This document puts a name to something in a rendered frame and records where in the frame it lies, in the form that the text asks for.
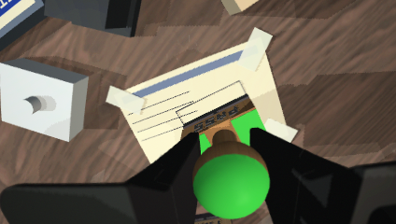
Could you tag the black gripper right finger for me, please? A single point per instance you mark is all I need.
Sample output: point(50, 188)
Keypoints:
point(305, 188)

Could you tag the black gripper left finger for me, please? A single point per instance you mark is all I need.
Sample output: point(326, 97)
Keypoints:
point(162, 193)

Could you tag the cream paper card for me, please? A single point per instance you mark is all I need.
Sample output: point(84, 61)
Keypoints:
point(157, 109)

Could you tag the tan block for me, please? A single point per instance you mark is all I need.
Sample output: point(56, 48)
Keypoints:
point(235, 6)

